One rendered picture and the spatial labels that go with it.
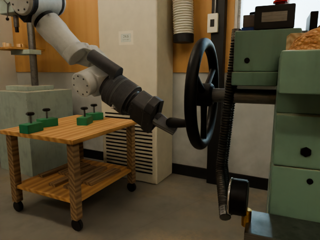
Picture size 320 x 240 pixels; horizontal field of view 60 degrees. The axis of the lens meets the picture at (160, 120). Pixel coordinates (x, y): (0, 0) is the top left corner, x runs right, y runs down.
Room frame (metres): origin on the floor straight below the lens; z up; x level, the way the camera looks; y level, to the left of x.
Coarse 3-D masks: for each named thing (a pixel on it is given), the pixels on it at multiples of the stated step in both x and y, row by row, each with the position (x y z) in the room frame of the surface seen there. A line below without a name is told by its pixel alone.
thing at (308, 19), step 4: (312, 12) 0.61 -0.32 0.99; (316, 12) 0.60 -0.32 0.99; (308, 16) 0.65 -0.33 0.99; (312, 16) 0.61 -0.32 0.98; (316, 16) 0.60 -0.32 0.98; (308, 20) 0.64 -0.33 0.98; (312, 20) 0.61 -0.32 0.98; (316, 20) 0.60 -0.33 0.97; (308, 24) 0.64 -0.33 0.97; (312, 24) 0.61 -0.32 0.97; (316, 24) 0.60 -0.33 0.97; (308, 28) 0.63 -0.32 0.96; (312, 28) 0.61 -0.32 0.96; (304, 32) 0.64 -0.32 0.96
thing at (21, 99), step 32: (0, 0) 2.54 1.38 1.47; (32, 32) 2.48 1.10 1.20; (32, 64) 2.47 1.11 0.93; (0, 96) 2.36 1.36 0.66; (32, 96) 2.25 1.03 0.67; (64, 96) 2.53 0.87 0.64; (0, 128) 2.38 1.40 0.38; (0, 160) 2.41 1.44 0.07; (32, 160) 2.20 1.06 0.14; (64, 160) 2.49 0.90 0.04
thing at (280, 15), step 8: (256, 8) 0.63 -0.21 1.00; (264, 8) 0.62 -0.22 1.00; (272, 8) 0.61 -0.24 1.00; (280, 8) 0.61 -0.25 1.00; (288, 8) 0.60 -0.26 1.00; (248, 16) 0.67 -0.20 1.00; (256, 16) 0.62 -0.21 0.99; (264, 16) 0.62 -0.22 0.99; (272, 16) 0.61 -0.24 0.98; (280, 16) 0.61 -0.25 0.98; (288, 16) 0.60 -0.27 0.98; (248, 24) 0.67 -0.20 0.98; (256, 24) 0.62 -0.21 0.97; (264, 24) 0.62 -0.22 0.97; (272, 24) 0.61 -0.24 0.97; (280, 24) 0.61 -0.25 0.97; (288, 24) 0.60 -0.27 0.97
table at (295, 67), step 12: (288, 60) 0.39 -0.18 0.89; (300, 60) 0.38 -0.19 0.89; (312, 60) 0.38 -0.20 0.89; (240, 72) 0.62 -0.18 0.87; (252, 72) 0.61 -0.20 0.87; (264, 72) 0.60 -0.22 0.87; (276, 72) 0.59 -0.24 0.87; (288, 72) 0.39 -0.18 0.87; (300, 72) 0.38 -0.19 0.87; (312, 72) 0.38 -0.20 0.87; (240, 84) 0.62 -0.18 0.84; (252, 84) 0.61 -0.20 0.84; (264, 84) 0.60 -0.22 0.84; (276, 84) 0.59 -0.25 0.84; (288, 84) 0.39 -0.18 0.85; (300, 84) 0.38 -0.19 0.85; (312, 84) 0.38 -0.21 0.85
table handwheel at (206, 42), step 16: (208, 48) 0.73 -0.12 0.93; (192, 64) 0.62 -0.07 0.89; (208, 64) 0.82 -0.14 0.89; (192, 80) 0.60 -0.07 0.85; (208, 80) 0.77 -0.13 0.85; (192, 96) 0.60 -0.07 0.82; (208, 96) 0.70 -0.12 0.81; (240, 96) 0.68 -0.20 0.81; (256, 96) 0.67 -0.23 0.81; (272, 96) 0.65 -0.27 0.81; (192, 112) 0.60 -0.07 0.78; (208, 112) 0.83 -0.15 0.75; (192, 128) 0.61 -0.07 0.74; (208, 128) 0.79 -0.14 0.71; (192, 144) 0.65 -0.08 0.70
